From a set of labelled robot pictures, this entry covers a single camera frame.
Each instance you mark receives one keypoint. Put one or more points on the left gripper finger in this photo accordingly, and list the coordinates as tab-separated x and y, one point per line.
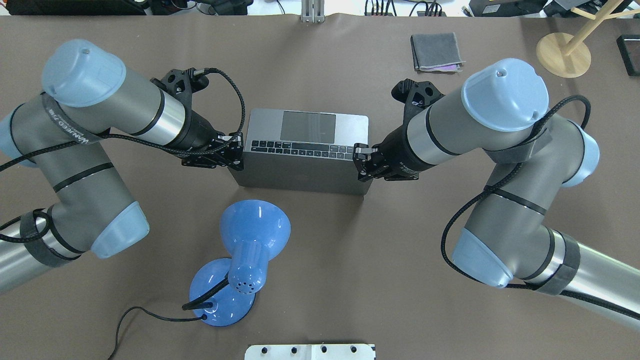
235	140

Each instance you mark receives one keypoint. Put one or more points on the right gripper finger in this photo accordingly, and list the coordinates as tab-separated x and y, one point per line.
363	152

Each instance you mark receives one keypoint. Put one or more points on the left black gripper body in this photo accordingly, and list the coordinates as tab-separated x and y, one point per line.
198	134

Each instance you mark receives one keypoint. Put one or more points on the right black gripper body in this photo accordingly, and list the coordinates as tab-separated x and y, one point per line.
396	148

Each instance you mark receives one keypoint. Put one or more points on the grey laptop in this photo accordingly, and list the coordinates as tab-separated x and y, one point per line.
303	151

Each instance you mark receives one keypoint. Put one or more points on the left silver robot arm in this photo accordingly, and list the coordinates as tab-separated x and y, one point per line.
89	95

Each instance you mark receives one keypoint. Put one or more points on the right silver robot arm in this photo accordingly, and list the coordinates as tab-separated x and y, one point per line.
498	238

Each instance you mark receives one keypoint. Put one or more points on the grey folded cloth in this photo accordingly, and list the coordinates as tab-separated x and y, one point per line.
436	52

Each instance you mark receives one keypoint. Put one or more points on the blue desk lamp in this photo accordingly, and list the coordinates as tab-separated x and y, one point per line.
223	291

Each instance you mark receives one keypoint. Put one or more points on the wooden mug tree stand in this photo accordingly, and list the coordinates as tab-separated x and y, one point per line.
566	55

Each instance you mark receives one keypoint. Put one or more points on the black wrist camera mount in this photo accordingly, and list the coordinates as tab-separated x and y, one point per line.
416	96

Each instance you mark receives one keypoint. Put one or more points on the left black wrist mount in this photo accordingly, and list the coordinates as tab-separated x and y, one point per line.
182	84

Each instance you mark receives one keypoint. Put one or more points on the aluminium frame post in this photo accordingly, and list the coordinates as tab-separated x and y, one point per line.
313	11

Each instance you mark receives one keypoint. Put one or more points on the white camera mast base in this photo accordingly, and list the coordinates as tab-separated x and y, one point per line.
324	351

